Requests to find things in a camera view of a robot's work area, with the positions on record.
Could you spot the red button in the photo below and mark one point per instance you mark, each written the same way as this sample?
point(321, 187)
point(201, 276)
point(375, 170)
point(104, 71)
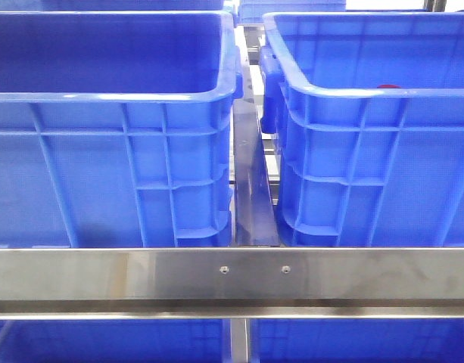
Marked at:
point(388, 86)

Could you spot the steel centre divider bar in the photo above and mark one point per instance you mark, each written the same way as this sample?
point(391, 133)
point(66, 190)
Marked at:
point(255, 224)

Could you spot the large blue crate left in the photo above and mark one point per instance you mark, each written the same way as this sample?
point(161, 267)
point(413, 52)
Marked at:
point(114, 128)

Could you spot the large blue crate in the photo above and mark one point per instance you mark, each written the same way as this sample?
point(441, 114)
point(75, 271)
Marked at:
point(114, 128)
point(362, 166)

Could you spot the large blue crate right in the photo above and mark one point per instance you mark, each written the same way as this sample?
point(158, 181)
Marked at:
point(362, 166)

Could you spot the blue crate lower right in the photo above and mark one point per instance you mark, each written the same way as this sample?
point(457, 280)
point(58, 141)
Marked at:
point(358, 340)

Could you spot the blue crate lower left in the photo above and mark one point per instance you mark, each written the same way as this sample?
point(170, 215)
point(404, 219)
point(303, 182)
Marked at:
point(177, 340)

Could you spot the blue crate rear right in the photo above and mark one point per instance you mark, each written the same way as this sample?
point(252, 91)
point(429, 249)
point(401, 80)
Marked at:
point(251, 12)

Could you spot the blue crate rear left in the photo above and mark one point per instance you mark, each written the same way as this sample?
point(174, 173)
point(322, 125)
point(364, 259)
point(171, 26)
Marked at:
point(117, 5)

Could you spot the stainless steel front rail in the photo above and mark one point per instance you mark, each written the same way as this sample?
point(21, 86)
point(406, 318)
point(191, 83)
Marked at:
point(187, 283)

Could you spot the steel lower vertical post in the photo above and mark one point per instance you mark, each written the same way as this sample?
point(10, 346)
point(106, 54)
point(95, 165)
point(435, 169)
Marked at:
point(240, 340)

